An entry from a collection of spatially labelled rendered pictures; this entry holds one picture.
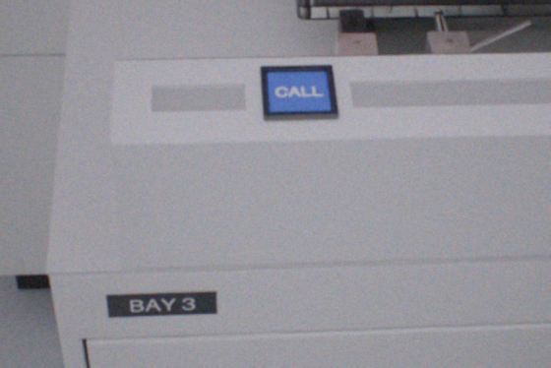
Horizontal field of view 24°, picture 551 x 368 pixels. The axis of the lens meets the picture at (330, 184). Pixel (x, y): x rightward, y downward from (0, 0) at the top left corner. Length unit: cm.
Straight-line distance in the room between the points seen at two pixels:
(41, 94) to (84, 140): 61
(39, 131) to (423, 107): 92
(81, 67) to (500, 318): 45
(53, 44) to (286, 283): 72
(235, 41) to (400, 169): 32
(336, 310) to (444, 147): 20
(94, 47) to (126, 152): 31
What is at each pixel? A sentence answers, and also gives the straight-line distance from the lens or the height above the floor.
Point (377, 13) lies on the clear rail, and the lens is 114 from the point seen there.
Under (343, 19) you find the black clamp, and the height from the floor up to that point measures 90.
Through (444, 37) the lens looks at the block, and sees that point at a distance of 111.
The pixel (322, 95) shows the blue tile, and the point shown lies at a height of 96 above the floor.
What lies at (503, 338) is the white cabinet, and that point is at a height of 71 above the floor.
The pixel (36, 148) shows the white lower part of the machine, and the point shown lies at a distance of 181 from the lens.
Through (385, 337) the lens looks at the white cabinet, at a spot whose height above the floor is 72.
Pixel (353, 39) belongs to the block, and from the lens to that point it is 110.
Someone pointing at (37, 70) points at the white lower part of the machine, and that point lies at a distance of 172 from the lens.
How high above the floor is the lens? 160
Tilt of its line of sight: 46 degrees down
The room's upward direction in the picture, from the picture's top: 4 degrees clockwise
